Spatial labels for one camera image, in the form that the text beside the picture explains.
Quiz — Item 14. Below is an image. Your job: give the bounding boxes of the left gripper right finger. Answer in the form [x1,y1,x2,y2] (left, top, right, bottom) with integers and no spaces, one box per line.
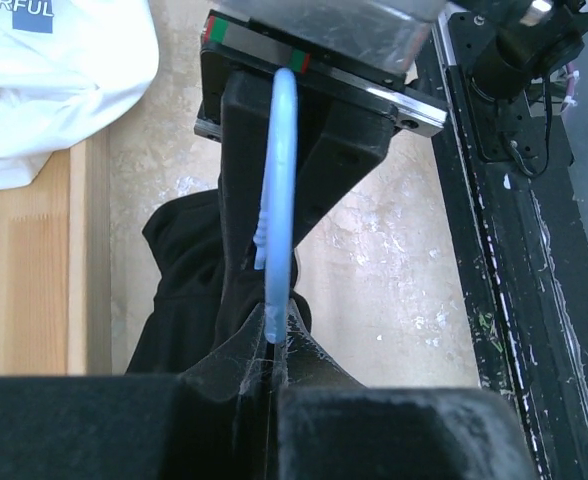
[271,304,538,479]

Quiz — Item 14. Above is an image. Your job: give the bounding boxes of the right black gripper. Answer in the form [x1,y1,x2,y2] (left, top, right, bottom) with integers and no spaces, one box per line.
[200,1,448,304]

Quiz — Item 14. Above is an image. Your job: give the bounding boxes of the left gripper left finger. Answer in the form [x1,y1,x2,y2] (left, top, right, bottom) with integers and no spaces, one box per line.
[0,309,269,479]

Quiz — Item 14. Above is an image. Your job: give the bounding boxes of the black t-shirt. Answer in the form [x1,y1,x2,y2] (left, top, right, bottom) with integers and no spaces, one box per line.
[126,188,313,375]

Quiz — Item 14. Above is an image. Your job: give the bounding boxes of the blue wire hanger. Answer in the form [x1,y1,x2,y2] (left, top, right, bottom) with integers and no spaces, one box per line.
[253,68,298,345]

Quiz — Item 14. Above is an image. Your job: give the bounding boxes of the white t-shirt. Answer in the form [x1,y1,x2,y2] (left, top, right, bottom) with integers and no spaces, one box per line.
[0,1,159,190]

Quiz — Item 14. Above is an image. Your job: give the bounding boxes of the wooden clothes rack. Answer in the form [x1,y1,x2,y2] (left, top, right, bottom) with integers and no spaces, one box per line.
[0,130,112,375]

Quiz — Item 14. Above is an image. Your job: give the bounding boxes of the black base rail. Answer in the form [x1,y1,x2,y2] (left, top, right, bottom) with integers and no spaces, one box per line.
[432,6,588,479]

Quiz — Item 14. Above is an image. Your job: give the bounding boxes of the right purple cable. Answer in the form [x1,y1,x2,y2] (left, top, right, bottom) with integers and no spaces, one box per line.
[561,62,580,119]

